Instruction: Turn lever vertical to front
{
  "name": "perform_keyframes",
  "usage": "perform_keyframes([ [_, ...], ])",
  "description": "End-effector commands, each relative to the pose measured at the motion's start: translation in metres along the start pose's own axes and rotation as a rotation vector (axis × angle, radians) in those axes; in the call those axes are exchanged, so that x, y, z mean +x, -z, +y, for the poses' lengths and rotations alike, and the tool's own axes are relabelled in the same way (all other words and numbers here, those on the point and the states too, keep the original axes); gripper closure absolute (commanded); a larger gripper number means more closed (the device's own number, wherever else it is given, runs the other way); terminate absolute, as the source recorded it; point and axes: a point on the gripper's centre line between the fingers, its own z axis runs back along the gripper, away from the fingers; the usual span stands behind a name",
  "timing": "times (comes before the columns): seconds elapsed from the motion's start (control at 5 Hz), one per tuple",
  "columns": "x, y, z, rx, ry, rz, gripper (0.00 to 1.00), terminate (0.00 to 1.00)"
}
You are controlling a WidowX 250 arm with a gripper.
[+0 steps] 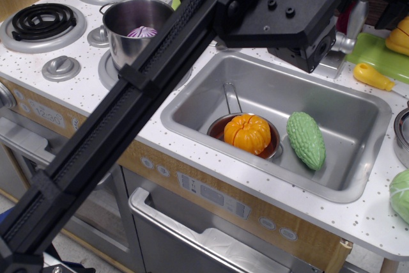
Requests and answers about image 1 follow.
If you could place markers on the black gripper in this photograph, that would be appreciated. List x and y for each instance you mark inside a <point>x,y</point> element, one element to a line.
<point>299,32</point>

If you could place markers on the silver faucet lever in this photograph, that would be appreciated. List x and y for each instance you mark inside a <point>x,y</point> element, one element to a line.
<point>349,25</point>

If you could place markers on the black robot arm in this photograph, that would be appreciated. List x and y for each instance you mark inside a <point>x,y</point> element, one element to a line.
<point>141,89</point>

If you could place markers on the green cutting board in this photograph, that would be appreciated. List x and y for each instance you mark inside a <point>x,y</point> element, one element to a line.
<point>372,50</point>

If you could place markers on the silver sink basin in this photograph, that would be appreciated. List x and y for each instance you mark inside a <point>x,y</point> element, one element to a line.
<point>353,123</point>

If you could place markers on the green toy bitter gourd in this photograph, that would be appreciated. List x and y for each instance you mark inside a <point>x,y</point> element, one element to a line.
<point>306,140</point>

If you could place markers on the orange toy pumpkin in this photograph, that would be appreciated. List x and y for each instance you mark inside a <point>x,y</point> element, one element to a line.
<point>248,132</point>

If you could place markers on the small metal saucepan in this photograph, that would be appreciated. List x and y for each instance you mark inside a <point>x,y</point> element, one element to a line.
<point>216,129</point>

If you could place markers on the purple toy onion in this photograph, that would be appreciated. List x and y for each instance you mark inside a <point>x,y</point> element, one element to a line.
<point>142,32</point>

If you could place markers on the metal bowl at right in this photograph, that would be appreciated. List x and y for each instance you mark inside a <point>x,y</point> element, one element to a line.
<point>401,136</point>

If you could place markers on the stainless steel pot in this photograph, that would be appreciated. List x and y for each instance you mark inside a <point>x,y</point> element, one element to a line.
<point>130,26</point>

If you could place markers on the grey middle stove knob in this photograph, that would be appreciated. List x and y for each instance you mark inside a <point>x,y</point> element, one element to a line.
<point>98,37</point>

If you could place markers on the grey stove knob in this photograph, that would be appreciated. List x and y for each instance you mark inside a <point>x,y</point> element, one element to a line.
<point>98,37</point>
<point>61,69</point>

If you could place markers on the green toy cabbage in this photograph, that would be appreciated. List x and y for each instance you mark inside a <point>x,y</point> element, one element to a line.
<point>398,190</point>

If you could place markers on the grey front stove knob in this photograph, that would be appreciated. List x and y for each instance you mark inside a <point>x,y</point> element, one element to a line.
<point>61,69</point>

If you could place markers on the silver dishwasher door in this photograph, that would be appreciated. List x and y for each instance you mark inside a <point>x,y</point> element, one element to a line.
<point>176,235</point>

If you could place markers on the black left stove burner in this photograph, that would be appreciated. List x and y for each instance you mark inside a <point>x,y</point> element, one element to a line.
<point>42,28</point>

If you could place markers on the silver oven door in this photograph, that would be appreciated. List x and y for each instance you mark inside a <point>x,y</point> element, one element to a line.
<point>71,184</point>

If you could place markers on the grey oven dial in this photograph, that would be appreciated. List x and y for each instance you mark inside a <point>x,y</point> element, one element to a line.
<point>6,97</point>

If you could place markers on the yellow toy knife handle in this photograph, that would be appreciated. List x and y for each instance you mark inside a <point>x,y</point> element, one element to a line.
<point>369,75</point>

